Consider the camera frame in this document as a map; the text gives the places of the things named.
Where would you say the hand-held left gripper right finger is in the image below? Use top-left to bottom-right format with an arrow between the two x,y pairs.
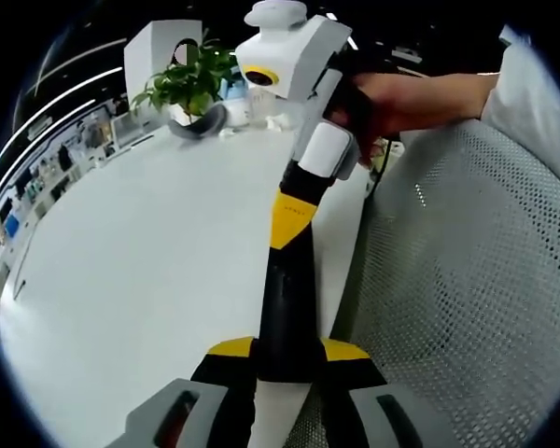
319,338 -> 452,448

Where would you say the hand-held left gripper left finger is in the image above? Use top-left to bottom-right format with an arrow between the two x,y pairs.
120,334 -> 259,448

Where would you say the person's right hand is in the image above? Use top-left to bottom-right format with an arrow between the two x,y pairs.
329,72 -> 431,168

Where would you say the crumpled white tissue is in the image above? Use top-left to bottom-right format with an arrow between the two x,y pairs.
264,113 -> 294,133

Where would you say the black curved headset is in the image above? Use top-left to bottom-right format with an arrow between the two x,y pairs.
166,104 -> 229,142

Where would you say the green potted plant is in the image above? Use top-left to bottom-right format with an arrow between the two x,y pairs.
130,31 -> 240,128

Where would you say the grey mesh chair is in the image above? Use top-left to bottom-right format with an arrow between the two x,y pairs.
288,116 -> 560,448

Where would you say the black cable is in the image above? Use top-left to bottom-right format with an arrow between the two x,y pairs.
371,136 -> 394,189

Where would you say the white jug with blue handle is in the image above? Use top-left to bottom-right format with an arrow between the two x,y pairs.
222,82 -> 254,126

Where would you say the grey cable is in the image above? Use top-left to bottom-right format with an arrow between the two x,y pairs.
12,240 -> 35,301

